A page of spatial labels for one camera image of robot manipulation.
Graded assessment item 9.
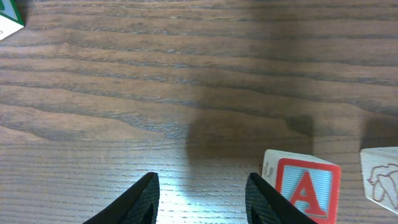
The green letter R block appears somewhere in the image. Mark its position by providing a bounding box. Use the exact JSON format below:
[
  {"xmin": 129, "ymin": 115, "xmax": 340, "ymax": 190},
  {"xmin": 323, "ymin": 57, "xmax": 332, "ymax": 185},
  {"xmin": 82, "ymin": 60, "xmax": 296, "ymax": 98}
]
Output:
[{"xmin": 0, "ymin": 0, "xmax": 25, "ymax": 40}]

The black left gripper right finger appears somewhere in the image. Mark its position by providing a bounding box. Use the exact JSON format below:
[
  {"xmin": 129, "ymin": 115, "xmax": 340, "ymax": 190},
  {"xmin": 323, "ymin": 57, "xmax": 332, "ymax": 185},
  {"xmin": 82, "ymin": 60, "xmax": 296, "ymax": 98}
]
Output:
[{"xmin": 245, "ymin": 172, "xmax": 317, "ymax": 224}]

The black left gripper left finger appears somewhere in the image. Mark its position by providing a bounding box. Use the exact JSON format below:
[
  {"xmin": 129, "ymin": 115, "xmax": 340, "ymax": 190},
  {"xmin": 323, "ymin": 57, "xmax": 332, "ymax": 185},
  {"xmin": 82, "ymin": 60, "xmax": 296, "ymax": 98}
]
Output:
[{"xmin": 84, "ymin": 172, "xmax": 160, "ymax": 224}]

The red letter A block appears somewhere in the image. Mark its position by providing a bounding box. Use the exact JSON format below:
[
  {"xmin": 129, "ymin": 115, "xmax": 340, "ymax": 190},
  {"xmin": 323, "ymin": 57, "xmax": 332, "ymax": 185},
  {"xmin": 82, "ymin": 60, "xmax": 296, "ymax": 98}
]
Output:
[{"xmin": 262, "ymin": 149, "xmax": 341, "ymax": 224}]

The red letter I block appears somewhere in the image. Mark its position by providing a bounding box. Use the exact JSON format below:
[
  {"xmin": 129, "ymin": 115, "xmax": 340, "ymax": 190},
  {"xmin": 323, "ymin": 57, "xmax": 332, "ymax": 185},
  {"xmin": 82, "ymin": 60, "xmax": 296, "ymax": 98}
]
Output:
[{"xmin": 360, "ymin": 147, "xmax": 397, "ymax": 213}]

